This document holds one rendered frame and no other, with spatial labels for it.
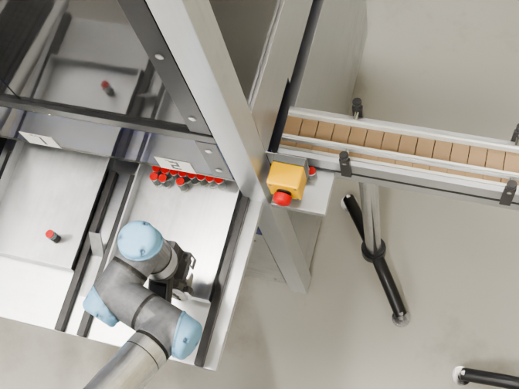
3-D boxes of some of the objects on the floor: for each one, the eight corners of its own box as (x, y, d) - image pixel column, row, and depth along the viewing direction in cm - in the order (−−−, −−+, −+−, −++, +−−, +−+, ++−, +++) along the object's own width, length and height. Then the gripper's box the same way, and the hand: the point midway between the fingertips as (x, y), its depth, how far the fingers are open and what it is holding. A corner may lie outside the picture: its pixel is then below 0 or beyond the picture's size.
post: (294, 272, 261) (19, -353, 68) (311, 276, 259) (79, -352, 67) (290, 290, 259) (-7, -302, 66) (306, 294, 257) (54, -300, 65)
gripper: (188, 243, 151) (211, 274, 170) (146, 235, 153) (174, 265, 172) (175, 284, 148) (200, 310, 167) (133, 275, 150) (162, 302, 169)
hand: (181, 299), depth 168 cm, fingers closed
